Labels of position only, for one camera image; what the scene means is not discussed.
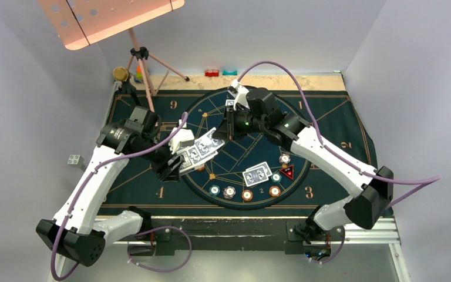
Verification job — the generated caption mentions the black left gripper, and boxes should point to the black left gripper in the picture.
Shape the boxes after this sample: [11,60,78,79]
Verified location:
[134,132,184,181]

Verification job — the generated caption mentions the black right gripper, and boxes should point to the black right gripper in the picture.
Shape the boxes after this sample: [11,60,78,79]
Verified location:
[213,104,268,140]

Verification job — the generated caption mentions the pink blue poker chip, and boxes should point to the pink blue poker chip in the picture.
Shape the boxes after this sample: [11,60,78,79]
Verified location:
[279,153,291,164]

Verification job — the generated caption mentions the green blue chip stack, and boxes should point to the green blue chip stack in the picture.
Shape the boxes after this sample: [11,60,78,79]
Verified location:
[208,184,221,196]

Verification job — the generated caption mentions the red triangular dealer button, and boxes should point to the red triangular dealer button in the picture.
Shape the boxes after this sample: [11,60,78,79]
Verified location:
[280,164,295,180]

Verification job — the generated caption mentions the green blue poker chip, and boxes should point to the green blue poker chip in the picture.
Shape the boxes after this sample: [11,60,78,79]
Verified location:
[271,173,282,183]

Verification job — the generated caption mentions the orange chip stack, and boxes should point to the orange chip stack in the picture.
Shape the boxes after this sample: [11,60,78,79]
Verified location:
[241,190,253,202]

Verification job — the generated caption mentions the blue playing card deck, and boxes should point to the blue playing card deck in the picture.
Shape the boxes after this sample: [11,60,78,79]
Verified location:
[177,146,205,175]

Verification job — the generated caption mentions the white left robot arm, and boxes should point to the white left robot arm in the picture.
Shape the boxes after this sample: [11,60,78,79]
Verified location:
[36,106,188,267]

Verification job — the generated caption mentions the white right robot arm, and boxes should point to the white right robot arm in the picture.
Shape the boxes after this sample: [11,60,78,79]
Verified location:
[213,86,393,243]

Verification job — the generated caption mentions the dark green rectangular poker mat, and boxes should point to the dark green rectangular poker mat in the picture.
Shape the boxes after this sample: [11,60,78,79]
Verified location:
[99,90,378,216]

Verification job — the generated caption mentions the round blue poker mat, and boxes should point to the round blue poker mat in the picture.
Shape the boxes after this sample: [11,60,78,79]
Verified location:
[173,86,311,211]

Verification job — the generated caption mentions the teal toy block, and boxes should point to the teal toy block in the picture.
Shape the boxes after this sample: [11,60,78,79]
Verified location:
[222,69,238,76]

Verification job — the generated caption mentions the red toy block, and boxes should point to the red toy block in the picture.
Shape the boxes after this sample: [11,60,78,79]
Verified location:
[204,69,220,77]

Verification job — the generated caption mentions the colourful stacking toy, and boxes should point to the colourful stacking toy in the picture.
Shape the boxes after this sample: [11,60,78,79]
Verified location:
[134,65,144,83]

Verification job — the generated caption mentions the grey lego block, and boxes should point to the grey lego block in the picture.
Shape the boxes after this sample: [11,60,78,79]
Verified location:
[67,155,83,166]

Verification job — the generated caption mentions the brass round knob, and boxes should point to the brass round knob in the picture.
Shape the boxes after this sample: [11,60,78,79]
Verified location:
[112,66,130,82]

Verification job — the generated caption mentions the pink music stand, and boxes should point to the pink music stand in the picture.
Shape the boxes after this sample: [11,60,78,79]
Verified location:
[38,0,190,110]

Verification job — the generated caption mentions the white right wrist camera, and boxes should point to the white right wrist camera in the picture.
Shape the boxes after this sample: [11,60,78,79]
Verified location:
[227,79,249,110]

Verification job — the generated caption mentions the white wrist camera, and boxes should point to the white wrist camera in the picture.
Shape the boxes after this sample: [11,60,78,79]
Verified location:
[227,79,249,110]
[169,119,195,154]

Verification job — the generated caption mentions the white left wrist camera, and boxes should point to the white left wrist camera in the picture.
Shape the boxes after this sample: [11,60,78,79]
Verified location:
[169,119,195,154]

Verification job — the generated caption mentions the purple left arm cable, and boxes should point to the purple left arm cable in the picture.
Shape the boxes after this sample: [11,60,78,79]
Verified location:
[50,112,190,282]

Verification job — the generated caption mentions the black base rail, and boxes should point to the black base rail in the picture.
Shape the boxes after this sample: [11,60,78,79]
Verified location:
[123,216,344,256]

